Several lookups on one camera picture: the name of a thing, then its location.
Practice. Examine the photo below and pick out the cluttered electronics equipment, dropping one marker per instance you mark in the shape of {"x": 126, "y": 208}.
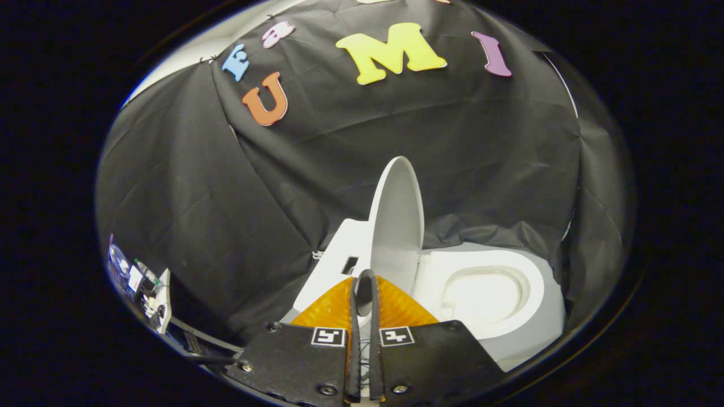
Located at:
{"x": 141, "y": 282}

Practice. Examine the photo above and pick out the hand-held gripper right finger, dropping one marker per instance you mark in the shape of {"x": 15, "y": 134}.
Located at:
{"x": 374, "y": 350}

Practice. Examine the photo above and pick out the black backdrop cloth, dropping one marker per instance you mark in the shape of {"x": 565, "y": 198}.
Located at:
{"x": 396, "y": 124}

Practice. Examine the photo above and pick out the white toilet tank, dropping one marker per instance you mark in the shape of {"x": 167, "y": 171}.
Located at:
{"x": 334, "y": 265}

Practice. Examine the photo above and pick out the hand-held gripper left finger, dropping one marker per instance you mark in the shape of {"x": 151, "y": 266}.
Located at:
{"x": 355, "y": 350}

